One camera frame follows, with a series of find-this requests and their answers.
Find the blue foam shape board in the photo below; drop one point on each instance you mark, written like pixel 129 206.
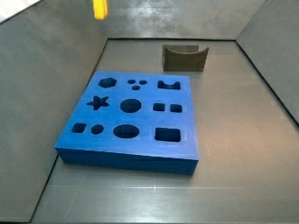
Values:
pixel 132 123

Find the black curved holder stand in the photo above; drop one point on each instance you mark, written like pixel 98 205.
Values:
pixel 184 58

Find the yellow double-square peg block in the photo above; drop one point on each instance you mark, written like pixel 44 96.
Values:
pixel 100 8

